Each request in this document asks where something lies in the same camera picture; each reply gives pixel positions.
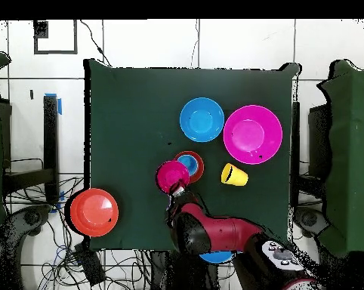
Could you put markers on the small magenta plastic bowl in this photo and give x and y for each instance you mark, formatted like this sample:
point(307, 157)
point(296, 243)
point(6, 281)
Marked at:
point(170, 173)

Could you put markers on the blue plastic cup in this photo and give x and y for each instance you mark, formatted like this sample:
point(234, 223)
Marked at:
point(190, 163)

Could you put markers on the small red-orange plastic bowl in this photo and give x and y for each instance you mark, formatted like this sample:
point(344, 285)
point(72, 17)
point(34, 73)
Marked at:
point(200, 169)

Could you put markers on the blue plastic bowl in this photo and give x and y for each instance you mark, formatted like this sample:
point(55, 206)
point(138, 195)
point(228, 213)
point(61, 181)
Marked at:
point(216, 257)
point(201, 119)

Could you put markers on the large orange plastic bowl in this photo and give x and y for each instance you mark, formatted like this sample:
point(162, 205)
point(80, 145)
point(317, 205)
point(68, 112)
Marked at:
point(94, 211)

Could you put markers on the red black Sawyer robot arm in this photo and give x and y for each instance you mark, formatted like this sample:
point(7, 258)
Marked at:
point(224, 232)

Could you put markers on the yellow plastic cup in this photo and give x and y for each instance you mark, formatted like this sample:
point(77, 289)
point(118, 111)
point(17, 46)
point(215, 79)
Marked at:
point(238, 178)

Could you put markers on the large pink plastic bowl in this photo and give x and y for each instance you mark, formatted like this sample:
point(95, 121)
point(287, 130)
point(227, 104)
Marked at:
point(251, 134)

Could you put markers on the dark green tablecloth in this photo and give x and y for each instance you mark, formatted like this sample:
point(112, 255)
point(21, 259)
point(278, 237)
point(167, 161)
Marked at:
point(124, 105)

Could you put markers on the black floor box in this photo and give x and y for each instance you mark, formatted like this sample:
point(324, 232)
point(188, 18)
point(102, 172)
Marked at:
point(90, 265)

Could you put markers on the blue tape strip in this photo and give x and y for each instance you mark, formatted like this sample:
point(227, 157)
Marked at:
point(59, 107)

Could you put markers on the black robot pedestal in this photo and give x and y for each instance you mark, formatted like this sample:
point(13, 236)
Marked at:
point(161, 269)

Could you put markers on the black metal frame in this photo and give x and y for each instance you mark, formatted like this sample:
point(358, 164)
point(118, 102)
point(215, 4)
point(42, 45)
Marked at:
point(319, 142)
point(50, 136)

